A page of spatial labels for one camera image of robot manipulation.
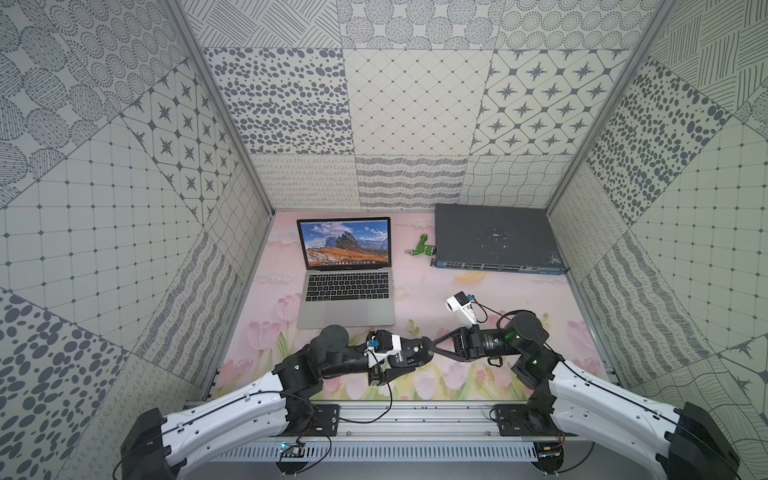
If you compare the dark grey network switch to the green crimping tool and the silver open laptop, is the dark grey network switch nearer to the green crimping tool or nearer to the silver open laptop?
the green crimping tool

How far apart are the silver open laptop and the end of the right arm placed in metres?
0.32

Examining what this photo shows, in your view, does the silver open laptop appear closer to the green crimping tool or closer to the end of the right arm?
the green crimping tool

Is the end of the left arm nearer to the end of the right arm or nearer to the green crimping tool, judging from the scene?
the end of the right arm

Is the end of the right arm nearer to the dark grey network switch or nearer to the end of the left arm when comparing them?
the end of the left arm

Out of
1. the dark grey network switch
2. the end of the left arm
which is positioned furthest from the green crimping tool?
the end of the left arm

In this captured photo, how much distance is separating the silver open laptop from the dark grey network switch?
0.21 meters

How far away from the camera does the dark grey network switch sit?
1.03 metres

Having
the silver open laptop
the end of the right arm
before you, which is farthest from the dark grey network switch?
the end of the right arm

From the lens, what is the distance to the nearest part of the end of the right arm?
59cm

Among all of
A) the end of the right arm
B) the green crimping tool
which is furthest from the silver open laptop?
the end of the right arm

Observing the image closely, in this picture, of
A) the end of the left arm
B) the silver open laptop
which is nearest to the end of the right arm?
the end of the left arm

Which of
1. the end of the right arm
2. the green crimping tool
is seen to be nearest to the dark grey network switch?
the green crimping tool

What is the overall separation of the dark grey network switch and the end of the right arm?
16.5 inches

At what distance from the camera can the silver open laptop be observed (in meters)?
0.95
